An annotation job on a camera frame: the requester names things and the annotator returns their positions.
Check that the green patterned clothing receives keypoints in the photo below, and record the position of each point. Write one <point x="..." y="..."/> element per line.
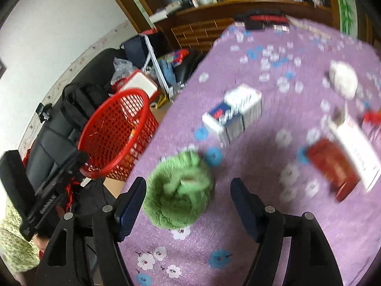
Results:
<point x="15" y="244"/>

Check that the dark blue paper bag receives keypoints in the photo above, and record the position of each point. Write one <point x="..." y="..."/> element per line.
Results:
<point x="137" y="50"/>

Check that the long white medicine box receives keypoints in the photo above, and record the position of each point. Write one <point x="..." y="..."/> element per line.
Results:
<point x="357" y="143"/>

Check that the wooden cabinet with mirror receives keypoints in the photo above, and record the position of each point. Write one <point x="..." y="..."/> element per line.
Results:
<point x="202" y="32"/>

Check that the red black shears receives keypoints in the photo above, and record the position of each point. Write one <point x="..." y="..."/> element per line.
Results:
<point x="262" y="17"/>

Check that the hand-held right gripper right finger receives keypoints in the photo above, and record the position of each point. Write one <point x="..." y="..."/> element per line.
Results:
<point x="245" y="207"/>

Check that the red plastic basket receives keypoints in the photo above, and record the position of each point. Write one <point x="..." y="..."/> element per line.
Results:
<point x="140" y="143"/>

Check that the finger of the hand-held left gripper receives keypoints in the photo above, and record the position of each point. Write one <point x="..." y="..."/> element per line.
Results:
<point x="68" y="169"/>

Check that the red blue packet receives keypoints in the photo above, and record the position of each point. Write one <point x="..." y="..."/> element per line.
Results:
<point x="178" y="56"/>

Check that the clear crumpled plastic bag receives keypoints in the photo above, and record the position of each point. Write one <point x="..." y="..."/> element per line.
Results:
<point x="123" y="70"/>

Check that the white box with red rim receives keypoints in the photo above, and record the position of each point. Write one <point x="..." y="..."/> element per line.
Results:
<point x="140" y="82"/>

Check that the black leather sofa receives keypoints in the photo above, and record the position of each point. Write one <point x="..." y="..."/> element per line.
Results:
<point x="47" y="143"/>

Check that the white flat box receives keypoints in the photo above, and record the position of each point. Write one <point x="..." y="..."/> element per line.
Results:
<point x="165" y="11"/>

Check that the green plush cloth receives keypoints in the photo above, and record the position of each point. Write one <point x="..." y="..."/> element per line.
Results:
<point x="178" y="193"/>

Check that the black backpack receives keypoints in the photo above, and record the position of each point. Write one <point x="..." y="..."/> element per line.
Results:
<point x="83" y="104"/>

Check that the brown snack packet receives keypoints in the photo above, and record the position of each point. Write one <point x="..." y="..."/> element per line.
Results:
<point x="333" y="166"/>

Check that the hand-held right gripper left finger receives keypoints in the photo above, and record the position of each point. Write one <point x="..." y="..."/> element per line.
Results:
<point x="131" y="208"/>

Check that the black clamp mount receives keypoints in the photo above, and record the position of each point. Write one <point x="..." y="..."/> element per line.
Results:
<point x="44" y="112"/>

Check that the blue white medicine box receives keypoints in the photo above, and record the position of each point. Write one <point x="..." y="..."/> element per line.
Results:
<point x="235" y="110"/>

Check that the white cloth bundle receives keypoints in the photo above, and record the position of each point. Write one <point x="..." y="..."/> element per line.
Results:
<point x="345" y="79"/>

